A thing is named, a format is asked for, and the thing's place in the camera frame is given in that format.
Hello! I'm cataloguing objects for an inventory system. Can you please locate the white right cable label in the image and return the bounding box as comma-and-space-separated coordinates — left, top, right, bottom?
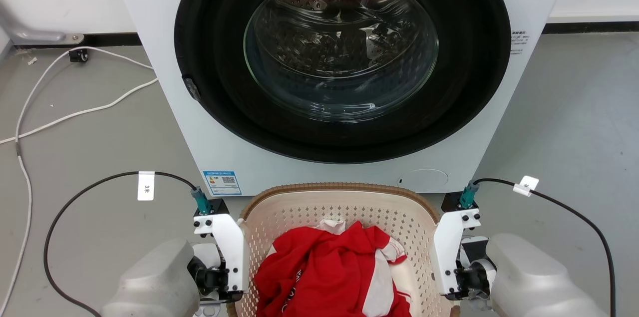
513, 176, 540, 197

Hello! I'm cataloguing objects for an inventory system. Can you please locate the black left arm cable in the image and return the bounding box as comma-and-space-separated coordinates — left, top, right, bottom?
43, 171, 200, 317

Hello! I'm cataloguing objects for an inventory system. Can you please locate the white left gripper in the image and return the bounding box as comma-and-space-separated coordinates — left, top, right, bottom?
188, 213, 250, 304

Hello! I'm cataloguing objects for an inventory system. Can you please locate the white front-load washing machine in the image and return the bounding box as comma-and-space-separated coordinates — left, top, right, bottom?
106, 0, 575, 198

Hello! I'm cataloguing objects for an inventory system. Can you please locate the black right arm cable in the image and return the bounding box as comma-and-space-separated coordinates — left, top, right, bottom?
472, 177, 617, 317

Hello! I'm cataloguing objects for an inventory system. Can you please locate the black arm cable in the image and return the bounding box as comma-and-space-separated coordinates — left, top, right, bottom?
43, 171, 200, 317
472, 177, 617, 317

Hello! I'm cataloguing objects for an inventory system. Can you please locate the small text sticker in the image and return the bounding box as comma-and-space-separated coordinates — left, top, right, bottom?
510, 30, 529, 55

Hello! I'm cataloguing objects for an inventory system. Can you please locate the beige perforated laundry basket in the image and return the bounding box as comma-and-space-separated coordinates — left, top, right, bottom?
227, 182, 460, 317

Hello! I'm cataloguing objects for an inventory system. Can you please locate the white cable label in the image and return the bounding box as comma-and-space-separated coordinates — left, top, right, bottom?
137, 171, 155, 201
513, 176, 540, 197

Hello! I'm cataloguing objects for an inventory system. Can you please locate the blue energy label sticker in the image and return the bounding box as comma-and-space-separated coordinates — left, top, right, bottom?
203, 171, 242, 196

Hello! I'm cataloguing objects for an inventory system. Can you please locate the grey metal base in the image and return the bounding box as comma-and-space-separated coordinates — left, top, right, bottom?
0, 2, 84, 46

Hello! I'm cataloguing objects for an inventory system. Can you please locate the white left cable label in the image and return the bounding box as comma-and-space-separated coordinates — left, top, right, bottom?
137, 171, 155, 201

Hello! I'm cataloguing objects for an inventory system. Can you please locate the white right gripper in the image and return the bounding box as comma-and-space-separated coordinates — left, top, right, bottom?
432, 208, 498, 301

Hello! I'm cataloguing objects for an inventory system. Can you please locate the black round washer door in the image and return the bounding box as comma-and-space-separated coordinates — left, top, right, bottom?
174, 0, 512, 164

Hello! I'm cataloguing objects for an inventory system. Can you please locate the red and white garment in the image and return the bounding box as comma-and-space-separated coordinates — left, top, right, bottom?
255, 220, 413, 317

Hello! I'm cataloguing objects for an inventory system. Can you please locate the white floor cable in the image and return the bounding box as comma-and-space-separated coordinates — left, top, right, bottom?
0, 77, 159, 146
0, 46, 154, 316

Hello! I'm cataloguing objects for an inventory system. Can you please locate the round white filter cover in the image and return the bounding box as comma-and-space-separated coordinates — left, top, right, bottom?
397, 169, 449, 193

